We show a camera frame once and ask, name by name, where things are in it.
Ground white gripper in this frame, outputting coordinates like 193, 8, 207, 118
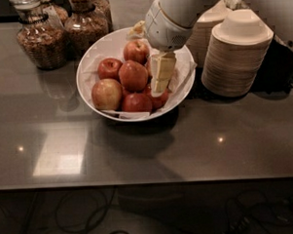
127, 0, 193, 98

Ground red apple top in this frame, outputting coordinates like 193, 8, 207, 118
123, 40, 150, 64

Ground red apple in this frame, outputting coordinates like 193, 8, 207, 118
123, 40, 150, 64
142, 85, 169, 111
97, 58, 123, 80
118, 60, 149, 93
122, 93, 152, 113

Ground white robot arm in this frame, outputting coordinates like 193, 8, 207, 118
128, 0, 220, 98

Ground yellow-red apple right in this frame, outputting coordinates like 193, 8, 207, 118
145, 58, 153, 78

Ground yellow-red apple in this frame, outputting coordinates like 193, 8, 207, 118
91, 79, 123, 110
145, 58, 153, 78

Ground white paper bowl liner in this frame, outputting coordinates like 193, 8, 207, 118
81, 35, 200, 122

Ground white ceramic bowl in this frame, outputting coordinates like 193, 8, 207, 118
74, 23, 199, 125

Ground red apple left rear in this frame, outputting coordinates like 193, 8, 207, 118
97, 58, 123, 80

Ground red apple front right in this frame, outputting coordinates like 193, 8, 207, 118
142, 85, 169, 111

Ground red apple front centre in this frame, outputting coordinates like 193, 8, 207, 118
122, 93, 152, 113

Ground yellow-red apple front left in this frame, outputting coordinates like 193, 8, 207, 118
91, 79, 123, 110

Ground rear stack paper bowls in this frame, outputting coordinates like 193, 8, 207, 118
186, 0, 231, 68

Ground stack paper bowls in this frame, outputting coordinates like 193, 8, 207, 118
201, 9, 274, 98
186, 0, 231, 68

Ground glass cereal jar right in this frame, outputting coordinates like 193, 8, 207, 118
64, 0, 109, 56

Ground glass cereal jar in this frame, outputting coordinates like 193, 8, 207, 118
40, 0, 68, 25
9, 0, 67, 70
64, 0, 109, 56

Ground front stack paper bowls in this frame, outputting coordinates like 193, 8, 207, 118
201, 9, 274, 98

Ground rear glass cereal jar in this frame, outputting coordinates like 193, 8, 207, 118
40, 0, 68, 25

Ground glass cereal jar left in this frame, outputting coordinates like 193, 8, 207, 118
9, 0, 67, 70

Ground black floor cable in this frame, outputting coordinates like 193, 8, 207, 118
54, 185, 134, 234

